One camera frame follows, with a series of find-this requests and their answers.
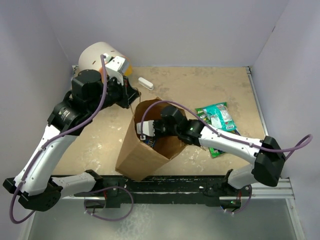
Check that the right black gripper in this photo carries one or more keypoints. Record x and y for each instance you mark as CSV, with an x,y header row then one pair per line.
x,y
157,135

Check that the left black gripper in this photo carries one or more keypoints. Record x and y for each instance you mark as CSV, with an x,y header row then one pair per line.
x,y
128,94

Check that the blue M&M's packet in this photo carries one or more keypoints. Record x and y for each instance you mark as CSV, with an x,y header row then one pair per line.
x,y
150,141

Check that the green yellow candy bag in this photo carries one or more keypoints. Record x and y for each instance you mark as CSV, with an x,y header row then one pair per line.
x,y
204,117

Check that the brown paper bag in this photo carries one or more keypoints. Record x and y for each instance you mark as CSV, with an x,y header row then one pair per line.
x,y
138,159

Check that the teal snack packet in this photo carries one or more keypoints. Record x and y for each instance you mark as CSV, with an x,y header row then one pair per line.
x,y
220,117

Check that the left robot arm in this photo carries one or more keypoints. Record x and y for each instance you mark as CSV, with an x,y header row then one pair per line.
x,y
35,186

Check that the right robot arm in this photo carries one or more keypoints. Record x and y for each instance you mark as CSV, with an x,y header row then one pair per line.
x,y
264,157

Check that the small white block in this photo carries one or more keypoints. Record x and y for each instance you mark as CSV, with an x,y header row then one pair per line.
x,y
145,83

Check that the round toy drawer cabinet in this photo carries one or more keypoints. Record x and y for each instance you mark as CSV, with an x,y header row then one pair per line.
x,y
90,57

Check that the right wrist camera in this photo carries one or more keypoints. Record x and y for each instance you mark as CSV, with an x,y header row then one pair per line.
x,y
145,129

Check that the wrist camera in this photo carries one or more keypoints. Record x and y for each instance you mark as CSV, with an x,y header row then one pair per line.
x,y
145,129
114,67

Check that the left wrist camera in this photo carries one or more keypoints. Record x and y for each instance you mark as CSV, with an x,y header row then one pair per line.
x,y
114,67

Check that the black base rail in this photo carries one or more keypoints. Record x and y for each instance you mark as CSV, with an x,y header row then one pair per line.
x,y
208,190

